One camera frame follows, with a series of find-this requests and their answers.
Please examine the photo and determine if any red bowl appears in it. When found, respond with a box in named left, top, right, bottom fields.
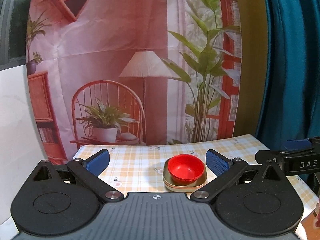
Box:
left=168, top=154, right=205, bottom=179
left=172, top=177, right=199, bottom=185

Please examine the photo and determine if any orange square plate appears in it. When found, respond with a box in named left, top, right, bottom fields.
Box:
left=163, top=182, right=207, bottom=192

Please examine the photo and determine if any person's hand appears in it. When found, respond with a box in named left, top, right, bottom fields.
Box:
left=313, top=203, right=320, bottom=228

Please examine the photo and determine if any teal curtain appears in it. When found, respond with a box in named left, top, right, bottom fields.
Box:
left=256, top=0, right=319, bottom=150

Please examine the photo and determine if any white marble board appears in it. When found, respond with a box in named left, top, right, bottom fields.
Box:
left=0, top=65, right=44, bottom=223

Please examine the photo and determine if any printed room backdrop cloth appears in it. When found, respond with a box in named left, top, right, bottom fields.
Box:
left=26, top=0, right=242, bottom=164

